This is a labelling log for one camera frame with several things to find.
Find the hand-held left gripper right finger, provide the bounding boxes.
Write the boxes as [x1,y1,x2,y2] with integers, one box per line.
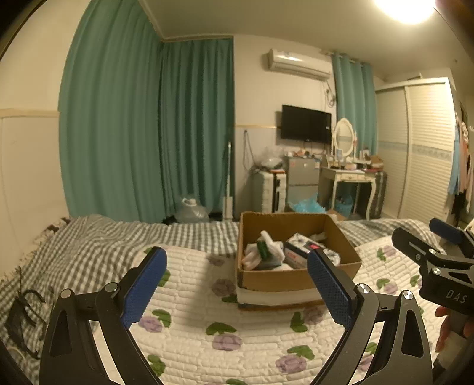
[307,249,434,385]

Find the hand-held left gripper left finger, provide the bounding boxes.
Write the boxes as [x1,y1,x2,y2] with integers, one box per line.
[39,246,168,385]

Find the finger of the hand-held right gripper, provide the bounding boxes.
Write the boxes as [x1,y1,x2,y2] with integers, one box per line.
[430,218,474,253]
[392,227,447,272]

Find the tissue pack red label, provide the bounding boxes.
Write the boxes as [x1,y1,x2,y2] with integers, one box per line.
[284,232,328,269]

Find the cardboard box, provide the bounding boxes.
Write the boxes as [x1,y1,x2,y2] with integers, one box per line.
[236,211,363,309]

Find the white green plastic pack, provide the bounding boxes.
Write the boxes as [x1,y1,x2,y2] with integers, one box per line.
[257,230,286,268]

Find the white sock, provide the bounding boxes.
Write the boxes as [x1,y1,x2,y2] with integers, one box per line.
[242,242,265,270]

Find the person's right hand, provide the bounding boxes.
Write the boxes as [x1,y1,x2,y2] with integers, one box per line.
[435,305,474,356]

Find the floral quilted bed mat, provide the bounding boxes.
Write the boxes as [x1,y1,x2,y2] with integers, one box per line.
[92,237,450,385]

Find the hanging clothes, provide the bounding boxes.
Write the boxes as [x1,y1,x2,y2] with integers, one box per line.
[446,111,474,223]

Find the grey checked blanket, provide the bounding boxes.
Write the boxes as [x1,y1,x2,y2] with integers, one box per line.
[0,214,441,371]

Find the blue plastic basket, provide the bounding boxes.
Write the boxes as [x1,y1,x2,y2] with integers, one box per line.
[334,196,354,218]

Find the white louvred wardrobe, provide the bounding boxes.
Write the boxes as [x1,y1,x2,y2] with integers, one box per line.
[374,77,458,223]

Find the blue plastic bag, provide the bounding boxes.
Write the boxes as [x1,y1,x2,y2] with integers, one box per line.
[288,192,326,214]

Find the clear water jug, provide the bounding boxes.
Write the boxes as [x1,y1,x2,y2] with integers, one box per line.
[174,196,210,223]

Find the white dressing table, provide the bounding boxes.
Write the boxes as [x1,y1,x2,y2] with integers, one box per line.
[319,163,382,220]

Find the brown patterned throw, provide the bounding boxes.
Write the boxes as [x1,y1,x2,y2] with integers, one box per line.
[35,216,71,238]

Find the white suitcase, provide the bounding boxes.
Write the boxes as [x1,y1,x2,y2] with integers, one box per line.
[257,168,287,213]

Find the grey mini fridge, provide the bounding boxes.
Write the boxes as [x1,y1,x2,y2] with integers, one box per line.
[283,155,321,211]

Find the white oval vanity mirror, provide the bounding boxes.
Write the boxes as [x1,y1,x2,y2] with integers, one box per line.
[331,118,358,161]

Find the white mop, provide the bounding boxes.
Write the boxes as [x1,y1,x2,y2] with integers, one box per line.
[222,140,235,222]

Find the clear plastic bag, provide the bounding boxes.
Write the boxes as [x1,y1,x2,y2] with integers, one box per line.
[259,146,284,169]

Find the narrow teal curtain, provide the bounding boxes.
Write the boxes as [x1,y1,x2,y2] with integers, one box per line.
[331,52,377,156]

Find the wide teal curtain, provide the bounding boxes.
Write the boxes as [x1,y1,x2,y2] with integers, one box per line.
[58,0,165,223]

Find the white air conditioner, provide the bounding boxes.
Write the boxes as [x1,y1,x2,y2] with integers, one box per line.
[265,48,333,80]

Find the round ceiling light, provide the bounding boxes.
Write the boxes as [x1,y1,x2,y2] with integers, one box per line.
[372,0,435,26]

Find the black strap bag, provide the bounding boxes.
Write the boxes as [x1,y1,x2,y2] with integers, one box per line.
[5,289,49,360]

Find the black wall television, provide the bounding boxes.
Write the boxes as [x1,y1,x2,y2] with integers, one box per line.
[281,105,333,144]

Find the black hanging cable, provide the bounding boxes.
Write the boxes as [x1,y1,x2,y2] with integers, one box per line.
[242,129,260,173]

